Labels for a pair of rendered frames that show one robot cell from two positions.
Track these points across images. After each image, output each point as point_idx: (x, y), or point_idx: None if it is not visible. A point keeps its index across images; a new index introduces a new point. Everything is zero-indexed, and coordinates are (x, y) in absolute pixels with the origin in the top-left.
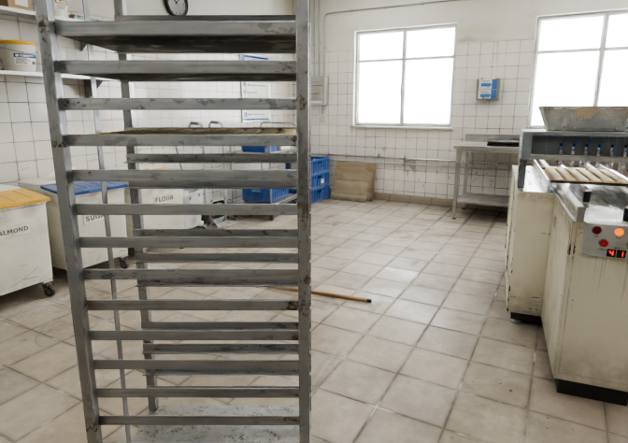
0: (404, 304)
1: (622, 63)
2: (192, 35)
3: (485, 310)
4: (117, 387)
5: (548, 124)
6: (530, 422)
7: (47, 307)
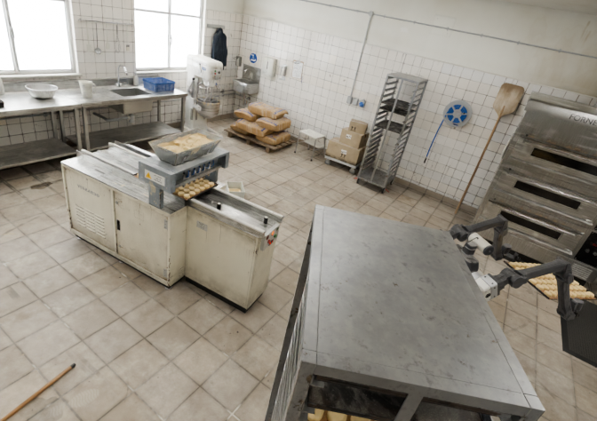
0: (98, 339)
1: (26, 10)
2: None
3: (144, 294)
4: None
5: (176, 162)
6: (264, 338)
7: None
